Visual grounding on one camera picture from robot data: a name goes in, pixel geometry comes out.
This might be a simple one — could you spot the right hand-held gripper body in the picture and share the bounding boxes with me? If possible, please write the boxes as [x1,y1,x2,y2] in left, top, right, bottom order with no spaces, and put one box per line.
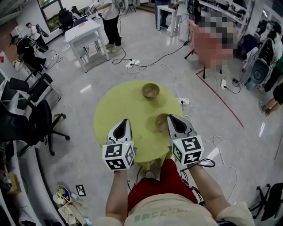
[169,135,204,166]

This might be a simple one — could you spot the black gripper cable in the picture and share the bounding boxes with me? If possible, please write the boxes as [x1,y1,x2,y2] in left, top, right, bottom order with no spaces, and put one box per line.
[180,158,216,172]

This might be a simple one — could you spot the white paper cup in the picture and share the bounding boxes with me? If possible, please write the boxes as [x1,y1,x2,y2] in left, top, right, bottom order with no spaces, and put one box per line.
[53,195,67,206]

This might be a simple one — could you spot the black metal-frame armchair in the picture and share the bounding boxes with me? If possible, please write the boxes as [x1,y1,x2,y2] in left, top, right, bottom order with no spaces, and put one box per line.
[8,69,61,109]

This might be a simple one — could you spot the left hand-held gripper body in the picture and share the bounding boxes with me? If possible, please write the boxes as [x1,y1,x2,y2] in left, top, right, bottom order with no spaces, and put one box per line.
[102,140,136,171]

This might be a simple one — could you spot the dark blue chair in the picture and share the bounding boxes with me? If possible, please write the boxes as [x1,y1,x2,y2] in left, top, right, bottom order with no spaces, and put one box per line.
[240,34,259,59]

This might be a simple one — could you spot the curved white desk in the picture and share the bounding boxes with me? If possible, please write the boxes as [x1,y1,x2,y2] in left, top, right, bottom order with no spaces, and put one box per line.
[0,141,65,226]

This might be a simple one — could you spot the black folding chair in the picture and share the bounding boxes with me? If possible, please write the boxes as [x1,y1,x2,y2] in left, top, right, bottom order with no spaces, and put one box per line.
[126,0,137,14]

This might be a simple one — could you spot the small white table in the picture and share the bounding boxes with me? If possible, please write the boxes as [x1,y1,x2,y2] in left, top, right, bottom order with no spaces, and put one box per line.
[156,4,179,37]

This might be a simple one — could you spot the black desk chair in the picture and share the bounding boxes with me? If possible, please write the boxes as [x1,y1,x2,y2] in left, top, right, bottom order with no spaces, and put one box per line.
[57,8,75,35]

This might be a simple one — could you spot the person's red trousers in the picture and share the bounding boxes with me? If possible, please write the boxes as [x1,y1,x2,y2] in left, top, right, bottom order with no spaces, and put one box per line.
[127,158,198,206]

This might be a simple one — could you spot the black-white printed tag card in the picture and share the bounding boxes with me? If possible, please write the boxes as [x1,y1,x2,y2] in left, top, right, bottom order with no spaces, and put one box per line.
[75,185,87,197]

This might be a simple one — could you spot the colourful plate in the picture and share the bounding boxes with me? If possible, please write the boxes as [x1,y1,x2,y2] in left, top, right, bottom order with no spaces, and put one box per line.
[54,185,71,203]

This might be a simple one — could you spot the round table with yellow-green cloth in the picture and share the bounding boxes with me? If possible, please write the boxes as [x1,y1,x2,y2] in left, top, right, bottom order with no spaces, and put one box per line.
[93,79,184,171]

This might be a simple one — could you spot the pink cloth covered chair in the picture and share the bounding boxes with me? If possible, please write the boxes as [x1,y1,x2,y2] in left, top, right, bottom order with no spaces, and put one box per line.
[184,10,239,79]

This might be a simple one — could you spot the white cabinet red label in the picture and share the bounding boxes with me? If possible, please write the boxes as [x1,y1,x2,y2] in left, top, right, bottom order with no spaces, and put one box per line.
[0,51,14,75]

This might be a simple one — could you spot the person's right forearm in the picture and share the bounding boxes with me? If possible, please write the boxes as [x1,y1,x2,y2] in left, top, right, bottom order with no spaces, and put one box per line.
[187,164,232,218]

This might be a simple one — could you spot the white rectangular table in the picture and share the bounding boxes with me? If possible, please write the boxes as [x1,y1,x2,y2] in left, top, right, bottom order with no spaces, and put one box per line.
[65,19,111,73]

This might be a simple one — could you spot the cardboard box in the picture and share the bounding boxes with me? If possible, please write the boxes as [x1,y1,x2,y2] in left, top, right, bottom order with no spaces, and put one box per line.
[8,172,23,195]

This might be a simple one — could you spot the beige box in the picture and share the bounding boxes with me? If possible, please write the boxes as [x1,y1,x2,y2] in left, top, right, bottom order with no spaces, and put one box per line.
[57,204,86,226]

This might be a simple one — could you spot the large dark-framed window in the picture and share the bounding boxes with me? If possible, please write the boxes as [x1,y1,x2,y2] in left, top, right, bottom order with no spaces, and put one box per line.
[37,0,62,34]

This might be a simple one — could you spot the black swivel office chair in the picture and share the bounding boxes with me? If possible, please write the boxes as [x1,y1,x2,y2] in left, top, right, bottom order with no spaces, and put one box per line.
[0,99,70,156]

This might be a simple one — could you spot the white side desk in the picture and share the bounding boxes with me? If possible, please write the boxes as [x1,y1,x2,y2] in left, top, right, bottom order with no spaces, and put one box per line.
[12,59,36,78]

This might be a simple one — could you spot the red floor tape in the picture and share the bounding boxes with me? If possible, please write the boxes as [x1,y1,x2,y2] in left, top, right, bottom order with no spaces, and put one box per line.
[195,70,244,128]

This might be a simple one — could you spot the person's beige shirt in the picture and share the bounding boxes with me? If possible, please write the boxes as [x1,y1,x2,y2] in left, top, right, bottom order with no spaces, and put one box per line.
[92,193,255,226]

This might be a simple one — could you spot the white storage rack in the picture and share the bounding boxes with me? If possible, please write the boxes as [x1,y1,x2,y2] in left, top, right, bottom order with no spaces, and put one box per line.
[199,0,248,25]

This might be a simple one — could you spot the person's left forearm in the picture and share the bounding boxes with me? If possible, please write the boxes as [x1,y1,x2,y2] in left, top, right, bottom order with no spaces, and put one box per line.
[105,169,130,221]

